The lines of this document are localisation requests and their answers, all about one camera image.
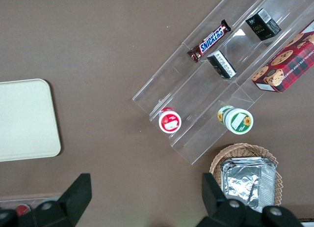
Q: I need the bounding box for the cream rectangular tray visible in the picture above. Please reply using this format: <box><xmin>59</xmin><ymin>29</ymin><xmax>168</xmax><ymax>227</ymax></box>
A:
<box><xmin>0</xmin><ymin>78</ymin><xmax>62</xmax><ymax>163</ymax></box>

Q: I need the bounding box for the black box with white label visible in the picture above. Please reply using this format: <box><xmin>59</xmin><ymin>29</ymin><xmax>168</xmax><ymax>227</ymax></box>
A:
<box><xmin>207</xmin><ymin>50</ymin><xmax>237</xmax><ymax>80</ymax></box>

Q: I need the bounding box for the clear acrylic stepped display shelf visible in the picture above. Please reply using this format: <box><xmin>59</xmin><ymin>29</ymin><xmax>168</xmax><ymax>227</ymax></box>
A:
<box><xmin>131</xmin><ymin>0</ymin><xmax>314</xmax><ymax>166</ymax></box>

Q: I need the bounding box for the green sunflower lidded cup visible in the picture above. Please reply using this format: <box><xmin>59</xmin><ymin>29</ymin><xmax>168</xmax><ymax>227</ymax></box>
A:
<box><xmin>217</xmin><ymin>105</ymin><xmax>254</xmax><ymax>135</ymax></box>

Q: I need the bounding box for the Snickers chocolate bar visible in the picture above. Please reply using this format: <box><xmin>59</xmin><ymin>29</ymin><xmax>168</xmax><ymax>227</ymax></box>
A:
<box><xmin>187</xmin><ymin>19</ymin><xmax>232</xmax><ymax>63</ymax></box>

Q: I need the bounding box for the red round cap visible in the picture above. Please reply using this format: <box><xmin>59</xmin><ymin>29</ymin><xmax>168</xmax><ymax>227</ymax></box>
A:
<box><xmin>15</xmin><ymin>204</ymin><xmax>32</xmax><ymax>217</ymax></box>

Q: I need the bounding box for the clear acrylic stand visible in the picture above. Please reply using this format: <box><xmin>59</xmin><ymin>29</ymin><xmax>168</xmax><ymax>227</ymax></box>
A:
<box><xmin>0</xmin><ymin>193</ymin><xmax>63</xmax><ymax>213</ymax></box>

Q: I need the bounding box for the red lidded yogurt cup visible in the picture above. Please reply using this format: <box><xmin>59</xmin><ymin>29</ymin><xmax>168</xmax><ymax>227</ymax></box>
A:
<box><xmin>158</xmin><ymin>107</ymin><xmax>182</xmax><ymax>134</ymax></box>

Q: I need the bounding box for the small wicker basket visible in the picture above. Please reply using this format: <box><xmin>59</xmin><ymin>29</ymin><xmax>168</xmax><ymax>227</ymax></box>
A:
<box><xmin>209</xmin><ymin>142</ymin><xmax>285</xmax><ymax>207</ymax></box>

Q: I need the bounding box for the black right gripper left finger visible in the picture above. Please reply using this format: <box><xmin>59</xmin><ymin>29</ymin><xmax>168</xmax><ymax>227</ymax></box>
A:
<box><xmin>0</xmin><ymin>173</ymin><xmax>92</xmax><ymax>227</ymax></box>

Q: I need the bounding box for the red tartan cookie box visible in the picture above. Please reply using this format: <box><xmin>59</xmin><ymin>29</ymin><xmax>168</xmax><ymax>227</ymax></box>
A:
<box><xmin>251</xmin><ymin>20</ymin><xmax>314</xmax><ymax>93</ymax></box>

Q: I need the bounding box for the aluminium foil tray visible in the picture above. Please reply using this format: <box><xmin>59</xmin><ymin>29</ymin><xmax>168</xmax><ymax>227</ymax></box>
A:
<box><xmin>220</xmin><ymin>157</ymin><xmax>278</xmax><ymax>213</ymax></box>

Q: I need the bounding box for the black box with gold print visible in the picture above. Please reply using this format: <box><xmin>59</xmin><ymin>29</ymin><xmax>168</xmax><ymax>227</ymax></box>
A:
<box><xmin>245</xmin><ymin>7</ymin><xmax>282</xmax><ymax>42</ymax></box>

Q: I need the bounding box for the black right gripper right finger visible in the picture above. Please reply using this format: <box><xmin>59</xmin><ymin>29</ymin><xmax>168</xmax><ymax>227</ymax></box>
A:
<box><xmin>196</xmin><ymin>172</ymin><xmax>305</xmax><ymax>227</ymax></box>

